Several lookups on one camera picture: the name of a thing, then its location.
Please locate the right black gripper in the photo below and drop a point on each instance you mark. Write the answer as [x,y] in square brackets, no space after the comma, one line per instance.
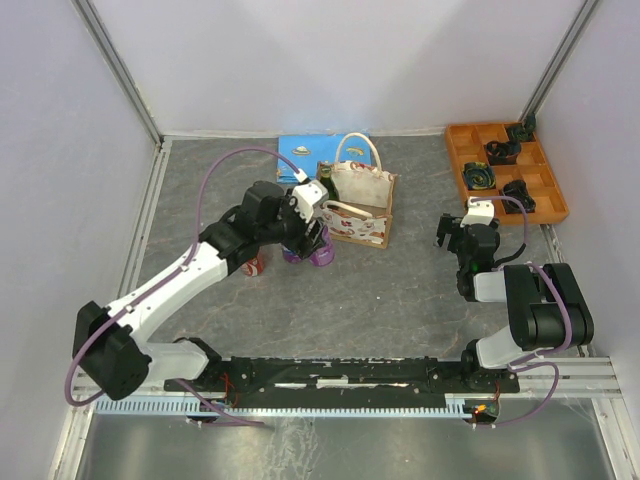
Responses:
[449,225]

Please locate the patterned canvas tote bag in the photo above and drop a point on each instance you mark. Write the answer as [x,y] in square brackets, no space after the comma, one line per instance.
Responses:
[362,211]

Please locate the purple soda can front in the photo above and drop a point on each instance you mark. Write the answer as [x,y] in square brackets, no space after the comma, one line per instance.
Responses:
[290,256]

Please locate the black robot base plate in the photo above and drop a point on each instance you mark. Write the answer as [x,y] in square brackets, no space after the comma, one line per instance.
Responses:
[215,380]

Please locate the blue slotted cable duct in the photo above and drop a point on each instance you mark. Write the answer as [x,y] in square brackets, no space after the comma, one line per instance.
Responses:
[189,406]

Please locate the blue printed folded cloth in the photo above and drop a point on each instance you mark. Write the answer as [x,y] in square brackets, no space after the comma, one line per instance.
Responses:
[306,151]

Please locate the rolled dark sock top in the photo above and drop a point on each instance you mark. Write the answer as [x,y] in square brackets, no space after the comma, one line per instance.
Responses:
[523,131]

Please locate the purple soda can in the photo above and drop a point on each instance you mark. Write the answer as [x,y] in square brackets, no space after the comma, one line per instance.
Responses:
[290,256]
[326,254]

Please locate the red soda can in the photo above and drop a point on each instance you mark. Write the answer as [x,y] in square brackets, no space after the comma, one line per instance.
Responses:
[254,266]

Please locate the rolled dark sock bottom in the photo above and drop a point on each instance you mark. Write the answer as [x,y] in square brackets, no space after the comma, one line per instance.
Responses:
[517,189]

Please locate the rolled dark sock middle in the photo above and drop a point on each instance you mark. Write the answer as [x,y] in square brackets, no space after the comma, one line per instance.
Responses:
[502,153]

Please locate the dark green glass bottle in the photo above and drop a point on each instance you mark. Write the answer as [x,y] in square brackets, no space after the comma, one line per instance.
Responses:
[325,178]

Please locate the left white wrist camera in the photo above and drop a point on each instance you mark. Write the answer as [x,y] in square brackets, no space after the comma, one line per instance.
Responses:
[307,196]

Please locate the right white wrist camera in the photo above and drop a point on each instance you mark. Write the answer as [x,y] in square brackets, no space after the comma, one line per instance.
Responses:
[479,211]

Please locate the aluminium frame rail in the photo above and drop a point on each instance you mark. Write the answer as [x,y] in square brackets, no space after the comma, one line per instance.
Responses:
[580,377]

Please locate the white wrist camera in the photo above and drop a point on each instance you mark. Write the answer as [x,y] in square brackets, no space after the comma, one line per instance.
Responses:
[307,196]
[479,211]

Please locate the rolled dark sock left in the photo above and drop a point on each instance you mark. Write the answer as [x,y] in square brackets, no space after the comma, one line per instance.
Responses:
[478,176]

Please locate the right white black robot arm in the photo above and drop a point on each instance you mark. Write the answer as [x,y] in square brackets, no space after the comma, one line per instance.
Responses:
[546,310]

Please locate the rolled dark sock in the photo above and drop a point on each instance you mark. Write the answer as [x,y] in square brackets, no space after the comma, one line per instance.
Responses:
[478,176]
[517,189]
[523,131]
[502,153]

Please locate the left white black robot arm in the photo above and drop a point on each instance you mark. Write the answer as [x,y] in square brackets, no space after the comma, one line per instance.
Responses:
[112,343]

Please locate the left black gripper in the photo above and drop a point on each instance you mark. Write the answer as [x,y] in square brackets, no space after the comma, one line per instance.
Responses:
[305,245]

